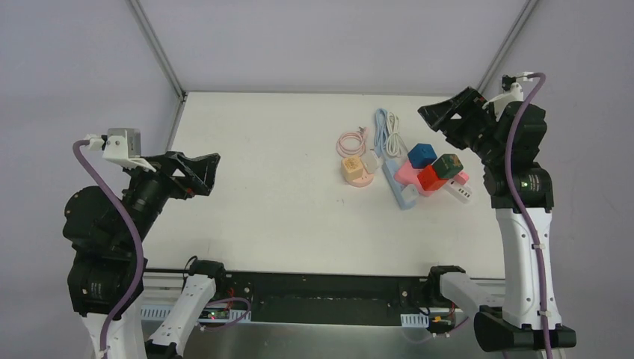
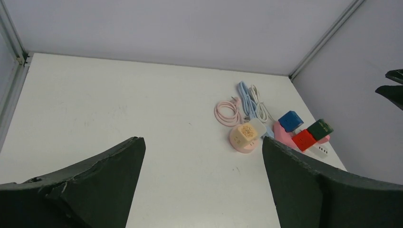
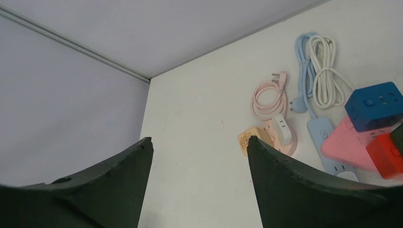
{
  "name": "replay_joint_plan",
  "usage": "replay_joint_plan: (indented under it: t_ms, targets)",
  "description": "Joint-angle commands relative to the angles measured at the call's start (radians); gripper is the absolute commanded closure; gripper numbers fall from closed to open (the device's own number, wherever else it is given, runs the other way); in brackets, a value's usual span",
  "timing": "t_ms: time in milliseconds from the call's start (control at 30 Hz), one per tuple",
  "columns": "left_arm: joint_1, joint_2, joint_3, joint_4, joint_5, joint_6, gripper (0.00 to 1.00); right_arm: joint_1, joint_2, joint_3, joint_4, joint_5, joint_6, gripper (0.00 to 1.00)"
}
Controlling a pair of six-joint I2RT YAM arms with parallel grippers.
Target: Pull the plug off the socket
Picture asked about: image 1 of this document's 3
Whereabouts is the dark green cube socket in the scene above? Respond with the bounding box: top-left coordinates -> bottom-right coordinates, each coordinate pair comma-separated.
432,153 -> 464,180

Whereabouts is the white charger plug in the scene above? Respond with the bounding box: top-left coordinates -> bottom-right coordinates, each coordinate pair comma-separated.
360,150 -> 381,174

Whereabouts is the beige cube plug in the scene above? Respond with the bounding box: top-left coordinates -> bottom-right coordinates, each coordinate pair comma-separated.
341,156 -> 364,181

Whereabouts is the round pink socket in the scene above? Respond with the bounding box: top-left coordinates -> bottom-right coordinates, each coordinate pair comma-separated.
345,169 -> 375,188

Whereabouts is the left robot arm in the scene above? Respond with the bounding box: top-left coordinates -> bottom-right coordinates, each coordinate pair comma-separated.
63,151 -> 228,358

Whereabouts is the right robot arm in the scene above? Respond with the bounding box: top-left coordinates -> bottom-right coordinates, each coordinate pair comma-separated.
418,88 -> 577,352

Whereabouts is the blue cube socket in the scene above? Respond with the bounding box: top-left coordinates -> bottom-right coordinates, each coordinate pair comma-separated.
407,143 -> 437,169

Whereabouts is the red cube socket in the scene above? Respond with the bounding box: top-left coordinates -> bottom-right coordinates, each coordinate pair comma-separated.
417,165 -> 447,191

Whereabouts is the pink power strip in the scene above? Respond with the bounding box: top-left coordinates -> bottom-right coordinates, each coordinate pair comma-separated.
395,160 -> 470,197

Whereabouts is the light blue power strip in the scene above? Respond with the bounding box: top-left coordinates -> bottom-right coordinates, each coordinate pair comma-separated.
382,159 -> 419,210

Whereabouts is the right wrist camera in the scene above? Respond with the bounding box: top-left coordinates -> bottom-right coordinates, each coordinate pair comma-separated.
482,72 -> 533,118

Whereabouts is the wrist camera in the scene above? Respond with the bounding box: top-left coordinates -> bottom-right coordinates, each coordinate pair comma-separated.
84,128 -> 156,172
482,72 -> 533,118

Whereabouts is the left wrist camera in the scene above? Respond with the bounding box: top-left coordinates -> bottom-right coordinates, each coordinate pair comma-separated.
84,128 -> 156,172

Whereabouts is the white cable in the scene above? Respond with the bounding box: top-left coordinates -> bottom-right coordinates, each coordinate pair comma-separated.
384,111 -> 409,159

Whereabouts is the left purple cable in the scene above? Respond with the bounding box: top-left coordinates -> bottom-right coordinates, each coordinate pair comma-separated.
73,139 -> 146,359

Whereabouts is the pink coiled cable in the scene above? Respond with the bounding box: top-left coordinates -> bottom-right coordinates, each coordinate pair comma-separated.
336,126 -> 371,159

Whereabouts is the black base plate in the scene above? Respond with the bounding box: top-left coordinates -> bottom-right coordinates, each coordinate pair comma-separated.
144,269 -> 476,328

